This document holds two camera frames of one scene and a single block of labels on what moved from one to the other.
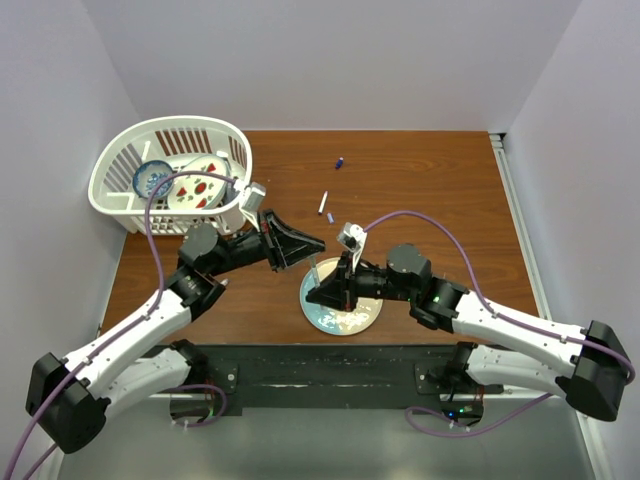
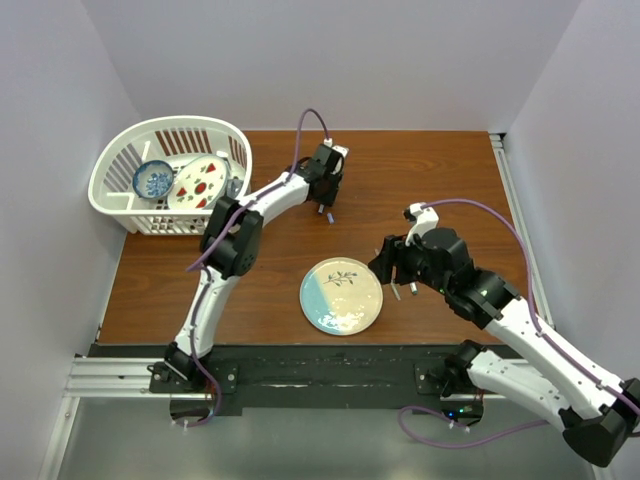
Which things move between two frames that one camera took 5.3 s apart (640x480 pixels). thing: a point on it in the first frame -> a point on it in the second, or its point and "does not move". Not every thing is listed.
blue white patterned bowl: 148,174 does not move
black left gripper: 282,245 -> 328,199
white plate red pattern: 200,191 does not move
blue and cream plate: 332,320 does not move
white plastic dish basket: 123,175 does not move
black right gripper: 340,288 -> 393,252
